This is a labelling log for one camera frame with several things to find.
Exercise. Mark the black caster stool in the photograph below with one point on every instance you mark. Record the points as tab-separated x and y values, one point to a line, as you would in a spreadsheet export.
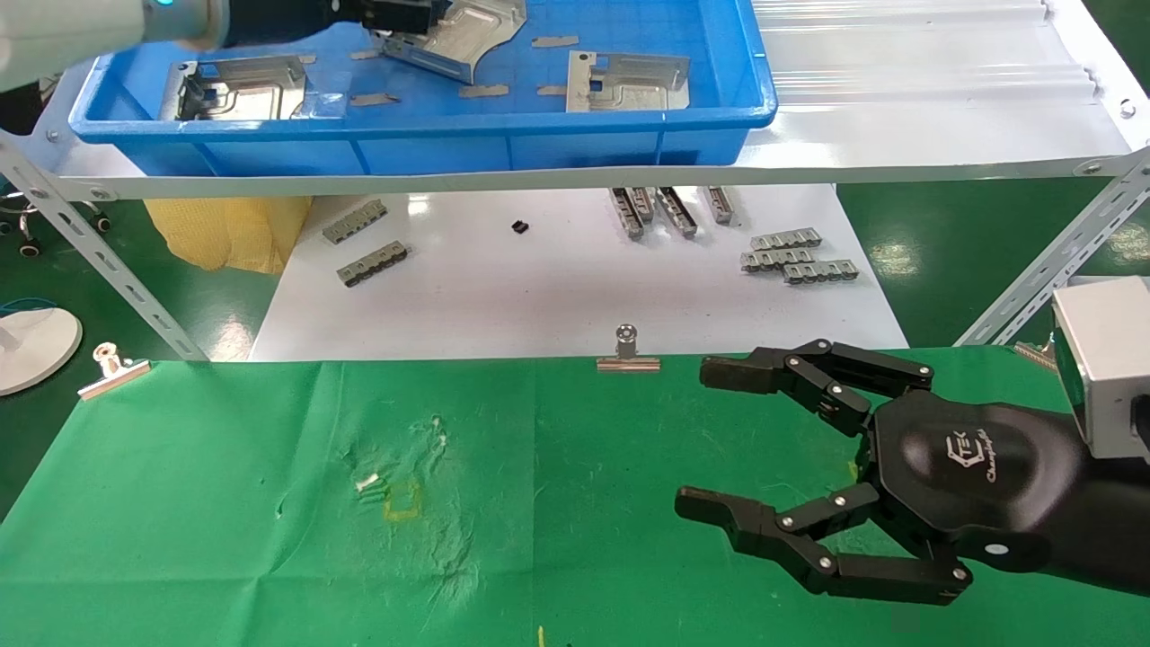
30	248

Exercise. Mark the gray metal bar part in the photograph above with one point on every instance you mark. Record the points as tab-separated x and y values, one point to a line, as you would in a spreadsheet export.
641	205
626	216
677	214
720	207

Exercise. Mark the white metal shelf rack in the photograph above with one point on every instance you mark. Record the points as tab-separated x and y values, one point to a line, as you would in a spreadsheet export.
898	108

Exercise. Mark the yellow mesh bag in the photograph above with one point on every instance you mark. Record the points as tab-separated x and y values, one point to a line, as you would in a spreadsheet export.
225	234

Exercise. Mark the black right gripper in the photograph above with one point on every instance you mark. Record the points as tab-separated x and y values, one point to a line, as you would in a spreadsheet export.
970	467

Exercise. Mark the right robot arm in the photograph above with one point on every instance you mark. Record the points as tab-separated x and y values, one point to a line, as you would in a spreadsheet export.
1114	521

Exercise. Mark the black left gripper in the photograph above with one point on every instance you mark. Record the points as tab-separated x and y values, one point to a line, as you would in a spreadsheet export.
287	20

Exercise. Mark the curved edge metal plate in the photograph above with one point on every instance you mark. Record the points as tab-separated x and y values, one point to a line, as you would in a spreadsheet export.
458	45

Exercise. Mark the green table cloth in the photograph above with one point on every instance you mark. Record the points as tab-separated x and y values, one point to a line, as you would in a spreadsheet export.
225	539

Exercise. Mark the bent metal plate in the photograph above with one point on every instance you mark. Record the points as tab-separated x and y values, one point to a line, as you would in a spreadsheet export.
260	90
629	94

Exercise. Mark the white round floor base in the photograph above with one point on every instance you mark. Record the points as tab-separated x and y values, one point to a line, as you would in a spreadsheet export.
36	346

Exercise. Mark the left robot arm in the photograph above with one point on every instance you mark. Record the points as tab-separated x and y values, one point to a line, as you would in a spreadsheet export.
72	36

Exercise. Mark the blue plastic bin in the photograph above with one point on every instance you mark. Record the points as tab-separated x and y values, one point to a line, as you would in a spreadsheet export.
539	148

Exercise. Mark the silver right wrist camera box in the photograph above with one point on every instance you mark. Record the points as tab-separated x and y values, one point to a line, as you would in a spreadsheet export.
1105	359

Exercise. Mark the small white paper scrap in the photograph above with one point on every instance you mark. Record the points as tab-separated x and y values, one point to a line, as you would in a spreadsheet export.
367	483

